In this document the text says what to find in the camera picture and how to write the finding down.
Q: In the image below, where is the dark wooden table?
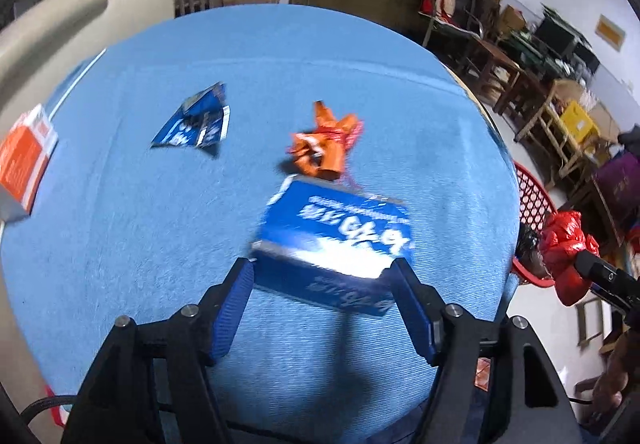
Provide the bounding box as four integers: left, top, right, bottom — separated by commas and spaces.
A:
462, 35, 524, 101

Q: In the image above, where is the beige sofa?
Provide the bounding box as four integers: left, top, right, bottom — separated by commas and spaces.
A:
0, 0, 176, 431

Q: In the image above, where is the yellow wall sign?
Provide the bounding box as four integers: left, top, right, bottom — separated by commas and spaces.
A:
595, 14, 627, 53

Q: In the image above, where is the orange snack wrapper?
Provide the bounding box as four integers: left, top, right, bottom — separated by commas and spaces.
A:
286, 100, 365, 183

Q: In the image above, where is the black plastic bag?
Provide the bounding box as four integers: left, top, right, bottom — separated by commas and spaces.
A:
515, 223, 544, 275

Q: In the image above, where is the yellow plastic crate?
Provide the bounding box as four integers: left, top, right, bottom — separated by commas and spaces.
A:
558, 101, 599, 146

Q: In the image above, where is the blue cardboard box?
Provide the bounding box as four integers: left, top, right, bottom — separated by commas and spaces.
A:
250, 174, 417, 318

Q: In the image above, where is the red plastic basket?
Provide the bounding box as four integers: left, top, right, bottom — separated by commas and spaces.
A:
510, 161, 562, 288

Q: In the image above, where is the black cable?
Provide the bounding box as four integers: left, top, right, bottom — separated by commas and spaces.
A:
19, 394, 77, 426

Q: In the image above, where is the person's right forearm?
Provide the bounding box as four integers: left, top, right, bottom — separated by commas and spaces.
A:
591, 331, 640, 425

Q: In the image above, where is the red plastic bag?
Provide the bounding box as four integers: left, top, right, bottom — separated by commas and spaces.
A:
539, 210, 601, 308

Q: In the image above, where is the orange and white box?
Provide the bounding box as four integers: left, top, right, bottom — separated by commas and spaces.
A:
0, 104, 60, 219

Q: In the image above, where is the blue snack wrapper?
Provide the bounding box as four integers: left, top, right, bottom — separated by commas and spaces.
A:
150, 82, 232, 159

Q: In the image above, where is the wooden rack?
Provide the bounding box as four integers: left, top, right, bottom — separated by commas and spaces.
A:
514, 78, 603, 187

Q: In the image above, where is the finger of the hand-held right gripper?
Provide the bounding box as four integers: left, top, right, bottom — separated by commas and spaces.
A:
574, 251, 640, 316

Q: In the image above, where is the black monitor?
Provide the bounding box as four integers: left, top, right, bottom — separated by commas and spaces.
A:
531, 8, 585, 59

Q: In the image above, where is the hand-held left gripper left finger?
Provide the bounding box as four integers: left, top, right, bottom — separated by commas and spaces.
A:
60, 256, 257, 444

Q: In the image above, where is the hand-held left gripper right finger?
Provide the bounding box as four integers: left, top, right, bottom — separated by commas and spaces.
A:
389, 256, 584, 444

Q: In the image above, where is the purple box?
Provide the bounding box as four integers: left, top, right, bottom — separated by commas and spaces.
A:
592, 151, 640, 246

